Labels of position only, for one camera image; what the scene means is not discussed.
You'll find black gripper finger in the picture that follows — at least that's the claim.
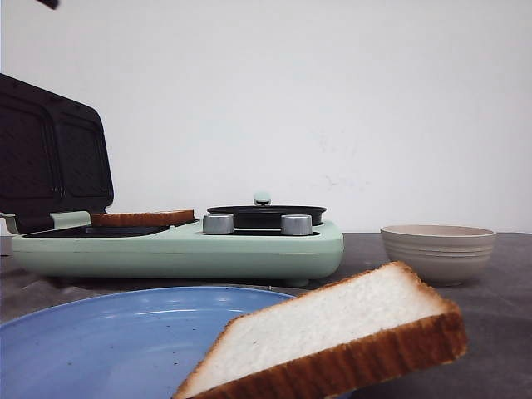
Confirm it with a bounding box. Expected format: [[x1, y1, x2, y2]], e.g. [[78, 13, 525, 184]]
[[37, 0, 60, 10]]

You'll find breakfast maker hinged lid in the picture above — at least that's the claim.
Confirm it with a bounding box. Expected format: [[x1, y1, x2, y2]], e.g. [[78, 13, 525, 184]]
[[1, 75, 114, 234]]

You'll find white bread slice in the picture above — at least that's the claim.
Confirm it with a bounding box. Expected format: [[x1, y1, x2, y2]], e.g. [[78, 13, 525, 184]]
[[175, 261, 467, 398], [91, 209, 195, 227]]

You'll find beige ribbed bowl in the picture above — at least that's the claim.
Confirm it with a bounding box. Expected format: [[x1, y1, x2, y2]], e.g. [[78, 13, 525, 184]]
[[381, 224, 496, 286]]

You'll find mint green breakfast maker base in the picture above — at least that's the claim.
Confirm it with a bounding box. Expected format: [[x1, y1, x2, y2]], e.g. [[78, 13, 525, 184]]
[[12, 219, 344, 285]]

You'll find left silver control knob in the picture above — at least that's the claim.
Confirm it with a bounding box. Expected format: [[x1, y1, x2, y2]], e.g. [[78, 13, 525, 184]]
[[202, 214, 234, 235]]

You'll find silver control knob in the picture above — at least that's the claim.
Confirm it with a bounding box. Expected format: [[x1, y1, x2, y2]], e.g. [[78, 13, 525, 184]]
[[202, 214, 234, 235], [281, 214, 313, 236]]

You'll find black round frying pan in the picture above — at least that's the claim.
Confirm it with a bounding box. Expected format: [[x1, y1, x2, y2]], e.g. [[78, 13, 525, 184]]
[[207, 192, 327, 229]]

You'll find right silver control knob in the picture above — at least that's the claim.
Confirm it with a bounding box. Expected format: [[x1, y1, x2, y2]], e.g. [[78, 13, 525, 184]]
[[281, 214, 313, 236]]

